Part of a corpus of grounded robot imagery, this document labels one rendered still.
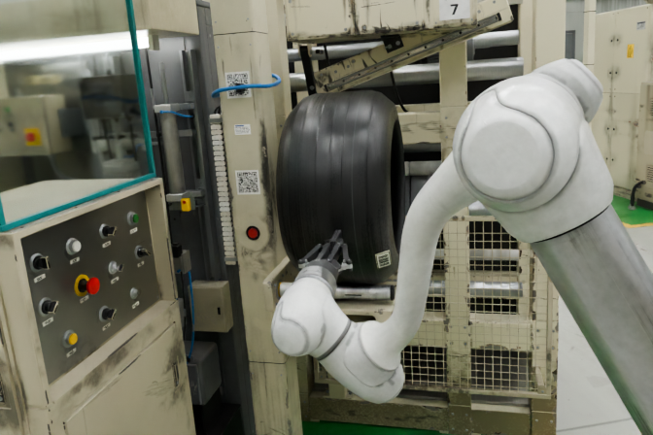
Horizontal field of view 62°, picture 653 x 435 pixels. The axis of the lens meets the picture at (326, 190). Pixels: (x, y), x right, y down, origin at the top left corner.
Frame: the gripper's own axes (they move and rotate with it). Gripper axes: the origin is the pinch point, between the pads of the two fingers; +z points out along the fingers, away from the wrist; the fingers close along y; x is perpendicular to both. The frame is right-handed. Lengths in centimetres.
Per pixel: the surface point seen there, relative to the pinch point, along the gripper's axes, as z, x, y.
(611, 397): 100, 127, -95
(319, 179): 6.9, -14.1, 4.4
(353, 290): 13.6, 22.4, 0.1
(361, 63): 69, -34, 2
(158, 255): 7, 8, 55
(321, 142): 12.5, -22.2, 4.3
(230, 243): 23.7, 12.2, 40.3
